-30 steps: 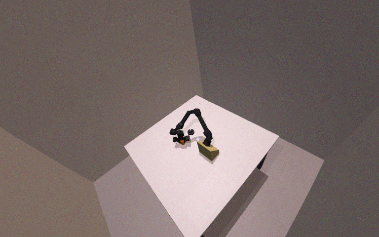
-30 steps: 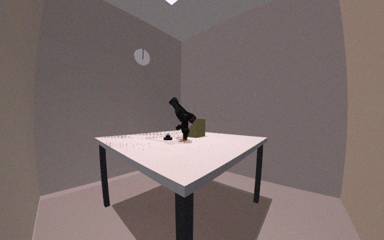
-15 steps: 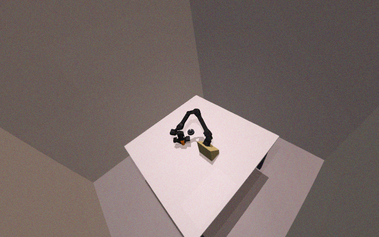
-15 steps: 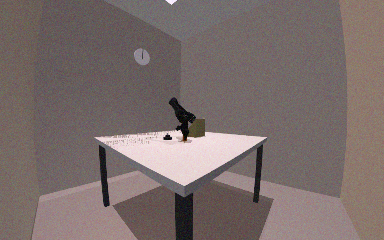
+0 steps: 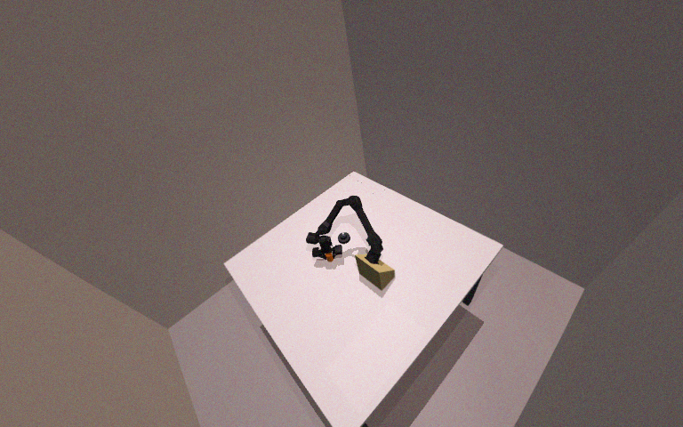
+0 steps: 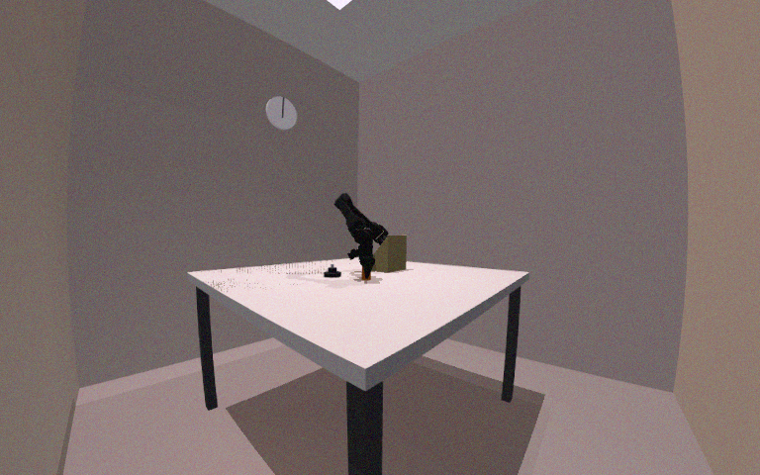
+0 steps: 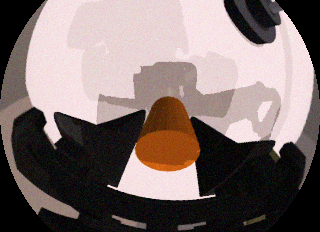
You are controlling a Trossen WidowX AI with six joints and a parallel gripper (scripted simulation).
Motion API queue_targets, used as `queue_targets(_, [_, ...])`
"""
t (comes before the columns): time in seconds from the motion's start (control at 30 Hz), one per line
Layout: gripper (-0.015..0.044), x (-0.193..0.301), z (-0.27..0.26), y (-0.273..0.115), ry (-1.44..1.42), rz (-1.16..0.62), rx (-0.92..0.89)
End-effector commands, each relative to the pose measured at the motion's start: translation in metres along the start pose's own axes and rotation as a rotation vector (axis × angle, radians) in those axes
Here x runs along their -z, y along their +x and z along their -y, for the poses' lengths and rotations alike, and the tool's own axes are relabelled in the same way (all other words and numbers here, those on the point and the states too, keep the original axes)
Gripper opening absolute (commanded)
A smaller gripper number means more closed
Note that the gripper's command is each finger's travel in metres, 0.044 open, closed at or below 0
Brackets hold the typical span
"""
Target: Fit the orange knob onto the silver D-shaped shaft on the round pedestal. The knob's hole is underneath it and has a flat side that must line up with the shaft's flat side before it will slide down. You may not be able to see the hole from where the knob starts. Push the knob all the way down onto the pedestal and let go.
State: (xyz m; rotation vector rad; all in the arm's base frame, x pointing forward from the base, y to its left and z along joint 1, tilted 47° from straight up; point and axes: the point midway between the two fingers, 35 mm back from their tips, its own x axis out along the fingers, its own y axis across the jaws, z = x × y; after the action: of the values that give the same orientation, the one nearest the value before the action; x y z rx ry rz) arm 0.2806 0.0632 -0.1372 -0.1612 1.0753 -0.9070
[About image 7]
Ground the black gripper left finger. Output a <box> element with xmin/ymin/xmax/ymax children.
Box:
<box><xmin>53</xmin><ymin>109</ymin><xmax>145</xmax><ymax>188</ymax></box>

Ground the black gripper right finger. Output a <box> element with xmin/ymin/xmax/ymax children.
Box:
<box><xmin>191</xmin><ymin>116</ymin><xmax>276</xmax><ymax>197</ymax></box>

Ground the orange tapered knob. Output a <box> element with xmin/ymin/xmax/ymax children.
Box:
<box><xmin>135</xmin><ymin>96</ymin><xmax>200</xmax><ymax>172</ymax></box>

